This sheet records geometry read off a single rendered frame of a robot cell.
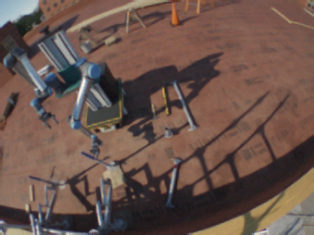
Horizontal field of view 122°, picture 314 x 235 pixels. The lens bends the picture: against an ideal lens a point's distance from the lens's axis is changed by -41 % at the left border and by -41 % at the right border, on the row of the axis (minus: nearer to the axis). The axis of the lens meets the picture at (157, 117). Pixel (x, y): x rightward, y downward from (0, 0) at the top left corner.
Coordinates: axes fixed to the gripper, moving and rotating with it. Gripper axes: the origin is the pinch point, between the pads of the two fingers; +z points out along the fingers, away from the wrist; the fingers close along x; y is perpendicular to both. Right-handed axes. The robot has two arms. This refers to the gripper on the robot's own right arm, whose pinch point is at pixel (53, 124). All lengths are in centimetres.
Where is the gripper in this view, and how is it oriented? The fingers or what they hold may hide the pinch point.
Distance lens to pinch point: 167.8
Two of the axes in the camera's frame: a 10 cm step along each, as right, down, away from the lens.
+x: -9.0, 4.3, 0.8
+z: 3.9, 7.2, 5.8
